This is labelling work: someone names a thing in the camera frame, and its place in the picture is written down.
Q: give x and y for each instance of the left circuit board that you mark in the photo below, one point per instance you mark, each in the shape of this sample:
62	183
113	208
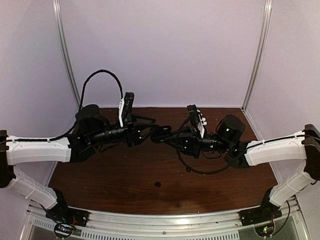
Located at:
63	230

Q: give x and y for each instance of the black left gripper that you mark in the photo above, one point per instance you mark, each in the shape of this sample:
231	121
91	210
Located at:
133	135

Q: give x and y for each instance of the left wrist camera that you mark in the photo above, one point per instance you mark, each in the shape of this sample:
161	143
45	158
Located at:
125	107

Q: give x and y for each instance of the right circuit board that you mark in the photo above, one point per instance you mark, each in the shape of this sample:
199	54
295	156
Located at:
265	230

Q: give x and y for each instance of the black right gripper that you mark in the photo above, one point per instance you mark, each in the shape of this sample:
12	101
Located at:
191	140

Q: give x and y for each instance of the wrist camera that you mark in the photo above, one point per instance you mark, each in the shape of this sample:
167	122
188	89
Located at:
198	122
125	107

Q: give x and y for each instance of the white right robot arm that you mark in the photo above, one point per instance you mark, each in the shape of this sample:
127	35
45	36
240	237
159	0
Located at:
303	145

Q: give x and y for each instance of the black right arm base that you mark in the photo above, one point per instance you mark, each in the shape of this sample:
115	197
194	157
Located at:
263	213

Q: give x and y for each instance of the black earbud small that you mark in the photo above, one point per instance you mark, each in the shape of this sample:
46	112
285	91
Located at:
157	184

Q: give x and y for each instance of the circuit board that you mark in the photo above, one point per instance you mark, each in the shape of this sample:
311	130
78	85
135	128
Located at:
265	230
63	230

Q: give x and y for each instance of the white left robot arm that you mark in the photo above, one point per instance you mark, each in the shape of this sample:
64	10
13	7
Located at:
91	132

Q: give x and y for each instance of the left aluminium frame post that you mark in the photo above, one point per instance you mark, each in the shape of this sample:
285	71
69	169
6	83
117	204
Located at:
64	51

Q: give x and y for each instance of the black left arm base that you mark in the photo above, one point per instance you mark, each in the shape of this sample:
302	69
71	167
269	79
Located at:
62	213

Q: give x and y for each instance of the black oval charging case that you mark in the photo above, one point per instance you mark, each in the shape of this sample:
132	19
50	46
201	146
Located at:
161	134

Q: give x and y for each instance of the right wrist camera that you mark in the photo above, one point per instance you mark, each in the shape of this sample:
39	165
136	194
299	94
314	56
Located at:
198	122

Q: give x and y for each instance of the right aluminium frame post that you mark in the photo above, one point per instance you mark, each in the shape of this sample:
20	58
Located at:
264	31

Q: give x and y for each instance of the aluminium frame post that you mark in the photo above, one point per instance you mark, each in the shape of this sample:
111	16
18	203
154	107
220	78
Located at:
64	51
264	31

